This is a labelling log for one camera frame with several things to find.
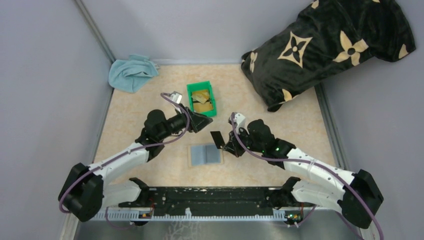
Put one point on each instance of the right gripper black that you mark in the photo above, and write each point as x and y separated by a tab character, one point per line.
232	146

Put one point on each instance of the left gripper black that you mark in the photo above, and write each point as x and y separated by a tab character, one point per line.
199	122

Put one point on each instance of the green plastic bin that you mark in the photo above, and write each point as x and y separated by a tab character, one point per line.
200	86

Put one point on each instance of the dark grey credit card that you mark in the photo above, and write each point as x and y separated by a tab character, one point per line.
218	139

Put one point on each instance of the gold card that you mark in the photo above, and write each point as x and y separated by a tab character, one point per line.
203	107
201	96

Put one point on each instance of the beige leather card holder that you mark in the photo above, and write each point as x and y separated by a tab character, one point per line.
204	154

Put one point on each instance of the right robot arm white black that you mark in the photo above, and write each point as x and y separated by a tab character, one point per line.
354	195

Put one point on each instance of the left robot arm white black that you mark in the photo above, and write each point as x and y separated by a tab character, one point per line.
112	169

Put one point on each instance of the gold card in bin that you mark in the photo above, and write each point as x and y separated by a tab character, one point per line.
203	107

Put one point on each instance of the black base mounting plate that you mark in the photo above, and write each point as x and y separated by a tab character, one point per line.
213	201

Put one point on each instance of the light blue cloth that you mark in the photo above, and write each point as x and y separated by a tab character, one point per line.
132	74

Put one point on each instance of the black floral pillow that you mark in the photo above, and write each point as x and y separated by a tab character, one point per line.
328	37

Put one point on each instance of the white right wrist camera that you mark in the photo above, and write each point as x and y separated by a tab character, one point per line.
237	120

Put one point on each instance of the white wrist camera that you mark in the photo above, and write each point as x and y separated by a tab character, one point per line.
237	120
176	97

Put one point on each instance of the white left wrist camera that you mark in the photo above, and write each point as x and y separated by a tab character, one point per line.
176	97

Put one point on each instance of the aluminium rail frame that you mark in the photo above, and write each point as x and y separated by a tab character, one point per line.
354	213

